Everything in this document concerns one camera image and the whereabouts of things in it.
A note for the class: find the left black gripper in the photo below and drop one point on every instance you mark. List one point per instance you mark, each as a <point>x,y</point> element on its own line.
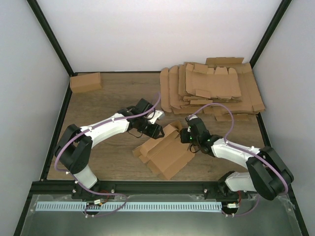
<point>154,132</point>

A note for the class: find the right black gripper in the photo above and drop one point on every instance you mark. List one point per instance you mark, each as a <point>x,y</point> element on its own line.
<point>184,139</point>

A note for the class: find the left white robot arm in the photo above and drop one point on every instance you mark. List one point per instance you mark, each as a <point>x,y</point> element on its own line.
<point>74,147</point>

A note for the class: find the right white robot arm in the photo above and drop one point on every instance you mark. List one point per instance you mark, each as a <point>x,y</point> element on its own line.
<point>266,173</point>

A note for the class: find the folded brown cardboard box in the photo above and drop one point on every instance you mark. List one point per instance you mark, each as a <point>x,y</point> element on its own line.
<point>85,83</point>

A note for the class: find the stack of flat cardboard boxes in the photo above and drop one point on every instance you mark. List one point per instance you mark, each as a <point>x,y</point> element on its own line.
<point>217,87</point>

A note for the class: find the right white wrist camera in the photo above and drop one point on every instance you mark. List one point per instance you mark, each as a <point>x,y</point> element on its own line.
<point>190,118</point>

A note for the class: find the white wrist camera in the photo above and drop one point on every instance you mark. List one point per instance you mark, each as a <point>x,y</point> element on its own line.
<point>190,118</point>
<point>155,115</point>

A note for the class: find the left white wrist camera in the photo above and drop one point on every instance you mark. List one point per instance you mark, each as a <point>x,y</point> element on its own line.
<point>155,115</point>

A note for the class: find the light blue slotted cable duct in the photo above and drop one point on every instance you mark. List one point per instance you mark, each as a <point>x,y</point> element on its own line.
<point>132,206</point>

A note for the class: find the black aluminium frame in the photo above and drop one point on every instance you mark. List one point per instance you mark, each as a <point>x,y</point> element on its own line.
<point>45,186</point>

